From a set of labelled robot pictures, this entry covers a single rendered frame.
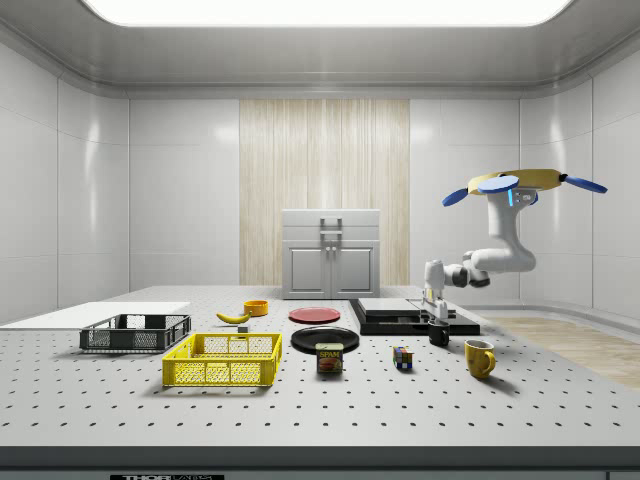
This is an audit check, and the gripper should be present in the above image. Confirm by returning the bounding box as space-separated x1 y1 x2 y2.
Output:
420 287 449 324

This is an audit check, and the black mug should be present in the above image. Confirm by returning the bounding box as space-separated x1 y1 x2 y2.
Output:
427 319 452 347

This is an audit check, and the black stove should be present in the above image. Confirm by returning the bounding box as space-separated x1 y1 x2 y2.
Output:
348 297 483 337

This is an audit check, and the puzzle cube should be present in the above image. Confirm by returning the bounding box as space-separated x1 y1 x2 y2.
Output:
392 345 415 372

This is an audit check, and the yellow mug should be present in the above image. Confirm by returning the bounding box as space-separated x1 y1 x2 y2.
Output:
464 339 497 380

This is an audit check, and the white cabinet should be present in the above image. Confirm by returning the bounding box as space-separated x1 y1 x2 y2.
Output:
281 208 381 300

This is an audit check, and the flat-sided can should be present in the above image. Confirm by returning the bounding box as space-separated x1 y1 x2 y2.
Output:
315 342 345 375

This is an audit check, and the red plate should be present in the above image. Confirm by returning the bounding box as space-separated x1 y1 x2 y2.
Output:
288 306 342 324

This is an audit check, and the black plate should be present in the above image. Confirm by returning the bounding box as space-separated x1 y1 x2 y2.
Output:
290 326 361 354

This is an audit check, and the drone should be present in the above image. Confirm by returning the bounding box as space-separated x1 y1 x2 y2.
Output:
441 168 609 208

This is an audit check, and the yellow basket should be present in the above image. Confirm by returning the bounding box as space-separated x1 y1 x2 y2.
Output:
161 332 283 388

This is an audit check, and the dark grey basket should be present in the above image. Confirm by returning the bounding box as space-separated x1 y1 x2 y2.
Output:
79 313 193 354

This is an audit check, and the white board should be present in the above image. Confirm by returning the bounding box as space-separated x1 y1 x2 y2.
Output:
0 301 192 331

